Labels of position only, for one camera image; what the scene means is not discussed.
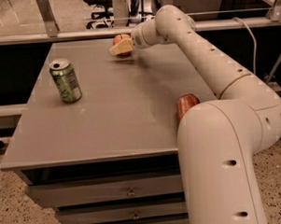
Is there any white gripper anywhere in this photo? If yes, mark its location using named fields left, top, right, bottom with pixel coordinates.
left=110, top=20, right=160, bottom=55

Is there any red apple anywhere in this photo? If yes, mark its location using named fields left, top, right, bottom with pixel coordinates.
left=111, top=35, right=133, bottom=56

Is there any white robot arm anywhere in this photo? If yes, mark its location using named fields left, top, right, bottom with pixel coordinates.
left=110, top=5, right=281, bottom=224

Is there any black office chair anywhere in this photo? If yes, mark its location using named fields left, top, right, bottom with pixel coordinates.
left=83, top=0, right=114, bottom=29

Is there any green soda can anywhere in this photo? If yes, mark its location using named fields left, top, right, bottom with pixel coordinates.
left=49, top=58, right=82, bottom=103

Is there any orange soda can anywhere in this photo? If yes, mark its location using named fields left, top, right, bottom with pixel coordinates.
left=176, top=93, right=200, bottom=120

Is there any grey drawer cabinet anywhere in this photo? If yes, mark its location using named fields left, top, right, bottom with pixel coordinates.
left=2, top=40, right=213, bottom=224

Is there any middle drawer with knob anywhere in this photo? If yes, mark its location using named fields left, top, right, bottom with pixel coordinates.
left=56, top=202, right=187, bottom=224

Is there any drawer with knob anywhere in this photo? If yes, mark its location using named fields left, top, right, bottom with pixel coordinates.
left=26, top=175, right=183, bottom=208
left=56, top=202, right=187, bottom=224

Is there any top drawer with knob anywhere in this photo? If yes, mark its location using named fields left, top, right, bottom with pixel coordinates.
left=26, top=175, right=183, bottom=208

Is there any white cable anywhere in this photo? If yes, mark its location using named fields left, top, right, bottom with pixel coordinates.
left=232, top=16, right=259, bottom=77

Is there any grey metal railing frame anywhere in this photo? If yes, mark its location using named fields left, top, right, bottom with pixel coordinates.
left=0, top=0, right=281, bottom=45

